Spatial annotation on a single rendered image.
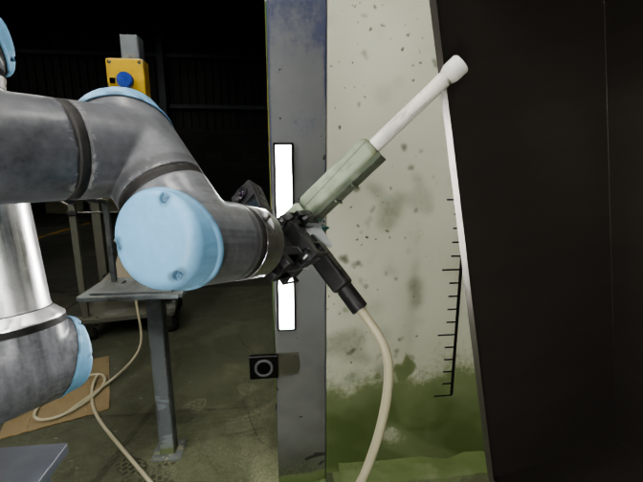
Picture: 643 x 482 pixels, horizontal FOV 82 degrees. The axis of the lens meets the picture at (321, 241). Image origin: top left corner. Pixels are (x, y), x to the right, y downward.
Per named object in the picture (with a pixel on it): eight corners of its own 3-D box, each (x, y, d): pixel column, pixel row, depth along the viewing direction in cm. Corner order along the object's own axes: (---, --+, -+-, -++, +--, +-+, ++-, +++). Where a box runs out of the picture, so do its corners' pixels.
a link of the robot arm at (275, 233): (189, 239, 45) (240, 184, 43) (214, 239, 50) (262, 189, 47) (231, 296, 43) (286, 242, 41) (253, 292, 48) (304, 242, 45)
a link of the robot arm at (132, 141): (53, 64, 33) (116, 168, 30) (168, 87, 42) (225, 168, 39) (32, 142, 38) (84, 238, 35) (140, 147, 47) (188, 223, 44)
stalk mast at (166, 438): (178, 445, 164) (144, 40, 132) (174, 455, 158) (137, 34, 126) (164, 446, 163) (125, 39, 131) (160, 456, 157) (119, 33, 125)
